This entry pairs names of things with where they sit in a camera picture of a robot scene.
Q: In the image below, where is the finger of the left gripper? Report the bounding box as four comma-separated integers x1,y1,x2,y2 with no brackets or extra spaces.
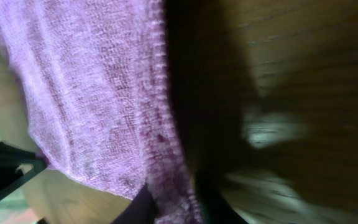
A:
0,142,47,201

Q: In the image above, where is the purple microfiber cloth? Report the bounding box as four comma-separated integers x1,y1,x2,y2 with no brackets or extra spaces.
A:
0,0,202,223

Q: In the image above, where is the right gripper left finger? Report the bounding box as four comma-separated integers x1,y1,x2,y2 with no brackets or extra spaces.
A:
111,184,158,224

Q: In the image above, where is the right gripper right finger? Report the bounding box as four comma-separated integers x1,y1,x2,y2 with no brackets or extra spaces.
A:
195,174,248,224

